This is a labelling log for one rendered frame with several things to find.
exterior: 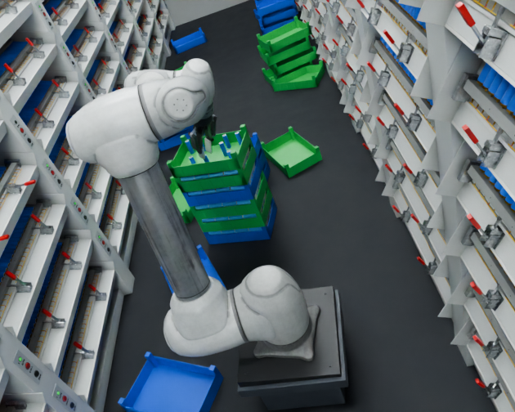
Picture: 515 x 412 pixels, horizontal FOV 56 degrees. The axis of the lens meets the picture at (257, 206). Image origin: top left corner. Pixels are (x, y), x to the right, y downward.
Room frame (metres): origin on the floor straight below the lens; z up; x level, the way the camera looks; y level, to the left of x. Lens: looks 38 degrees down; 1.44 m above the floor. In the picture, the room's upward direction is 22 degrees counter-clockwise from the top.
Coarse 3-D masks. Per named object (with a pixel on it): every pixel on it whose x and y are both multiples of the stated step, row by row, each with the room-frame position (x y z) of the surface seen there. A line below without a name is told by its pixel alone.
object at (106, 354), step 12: (132, 216) 2.12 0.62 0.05; (132, 228) 2.04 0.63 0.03; (132, 240) 1.97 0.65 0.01; (120, 300) 1.58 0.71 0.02; (120, 312) 1.53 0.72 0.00; (108, 324) 1.44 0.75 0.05; (108, 336) 1.38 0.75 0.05; (108, 348) 1.32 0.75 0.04; (108, 360) 1.28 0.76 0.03; (96, 372) 1.22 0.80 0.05; (108, 372) 1.23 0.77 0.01; (96, 384) 1.17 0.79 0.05; (96, 396) 1.12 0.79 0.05; (96, 408) 1.08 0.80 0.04
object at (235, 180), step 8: (248, 160) 1.68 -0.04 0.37; (248, 168) 1.65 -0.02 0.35; (224, 176) 1.64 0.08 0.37; (232, 176) 1.62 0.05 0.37; (240, 176) 1.60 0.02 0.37; (248, 176) 1.63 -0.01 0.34; (184, 184) 1.71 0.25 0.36; (192, 184) 1.70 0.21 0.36; (200, 184) 1.68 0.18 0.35; (208, 184) 1.67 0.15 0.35; (216, 184) 1.65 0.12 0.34; (224, 184) 1.64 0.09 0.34; (232, 184) 1.62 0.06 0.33; (240, 184) 1.61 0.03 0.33; (184, 192) 1.72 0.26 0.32
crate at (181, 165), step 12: (228, 132) 1.81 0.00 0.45; (240, 132) 1.79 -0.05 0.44; (204, 144) 1.86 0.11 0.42; (216, 144) 1.84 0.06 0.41; (180, 156) 1.82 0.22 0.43; (216, 156) 1.75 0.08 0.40; (240, 156) 1.63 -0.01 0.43; (180, 168) 1.70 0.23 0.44; (192, 168) 1.68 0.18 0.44; (204, 168) 1.66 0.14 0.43; (216, 168) 1.64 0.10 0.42; (228, 168) 1.62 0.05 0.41; (240, 168) 1.60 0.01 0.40
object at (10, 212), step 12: (0, 156) 1.63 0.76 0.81; (12, 156) 1.62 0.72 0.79; (24, 156) 1.62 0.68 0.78; (24, 168) 1.60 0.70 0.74; (36, 168) 1.60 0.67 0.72; (24, 180) 1.53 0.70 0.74; (36, 180) 1.58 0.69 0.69; (24, 192) 1.46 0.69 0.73; (12, 204) 1.39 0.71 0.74; (24, 204) 1.44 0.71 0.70; (0, 216) 1.34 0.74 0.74; (12, 216) 1.34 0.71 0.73; (0, 228) 1.28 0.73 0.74; (12, 228) 1.32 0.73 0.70; (0, 252) 1.21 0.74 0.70
